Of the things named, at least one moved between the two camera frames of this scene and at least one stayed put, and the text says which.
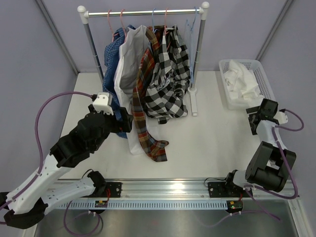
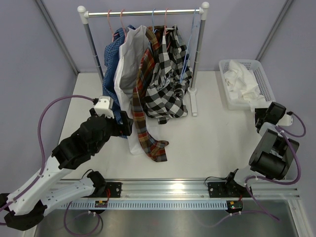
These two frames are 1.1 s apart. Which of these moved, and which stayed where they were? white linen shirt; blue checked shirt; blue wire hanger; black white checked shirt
Moved: blue wire hanger
Stayed: blue checked shirt; black white checked shirt; white linen shirt
